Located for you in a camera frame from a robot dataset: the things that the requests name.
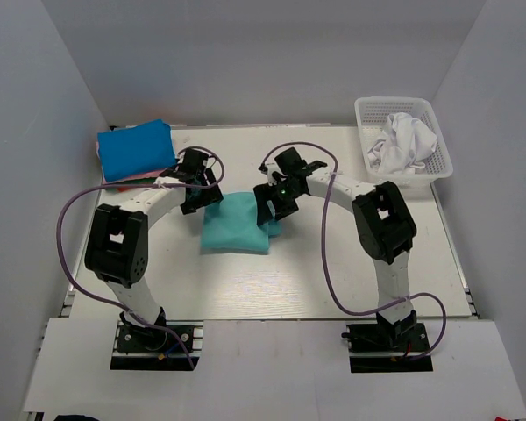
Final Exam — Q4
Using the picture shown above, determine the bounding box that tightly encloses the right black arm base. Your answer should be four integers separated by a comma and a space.
341, 323, 433, 374

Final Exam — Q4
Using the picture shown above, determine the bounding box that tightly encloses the teal t shirt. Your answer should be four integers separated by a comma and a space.
201, 192, 281, 254

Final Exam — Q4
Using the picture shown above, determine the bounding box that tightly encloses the white plastic basket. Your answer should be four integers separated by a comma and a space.
354, 96, 453, 188

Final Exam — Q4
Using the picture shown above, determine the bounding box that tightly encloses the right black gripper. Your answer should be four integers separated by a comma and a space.
254, 180, 304, 226

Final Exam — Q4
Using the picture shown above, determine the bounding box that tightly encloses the pink folded t shirt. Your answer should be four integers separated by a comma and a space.
96, 142, 163, 184

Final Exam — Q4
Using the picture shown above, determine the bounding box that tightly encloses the green folded t shirt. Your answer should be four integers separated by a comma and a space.
105, 178, 156, 192

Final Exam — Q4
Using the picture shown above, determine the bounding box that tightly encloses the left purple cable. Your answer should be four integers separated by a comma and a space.
56, 146, 227, 368

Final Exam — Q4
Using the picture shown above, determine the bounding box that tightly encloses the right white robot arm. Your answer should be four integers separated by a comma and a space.
253, 147, 416, 350

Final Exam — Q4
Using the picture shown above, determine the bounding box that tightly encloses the blue folded t shirt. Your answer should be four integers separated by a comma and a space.
96, 119, 176, 183

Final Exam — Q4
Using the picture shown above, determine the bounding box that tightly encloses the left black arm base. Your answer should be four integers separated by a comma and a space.
110, 322, 203, 372

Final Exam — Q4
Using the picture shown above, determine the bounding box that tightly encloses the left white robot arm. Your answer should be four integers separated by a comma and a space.
84, 147, 223, 350

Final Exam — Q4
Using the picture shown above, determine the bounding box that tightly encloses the white t shirt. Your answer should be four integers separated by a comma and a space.
366, 112, 437, 175

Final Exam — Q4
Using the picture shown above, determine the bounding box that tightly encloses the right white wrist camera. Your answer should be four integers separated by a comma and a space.
259, 162, 284, 185

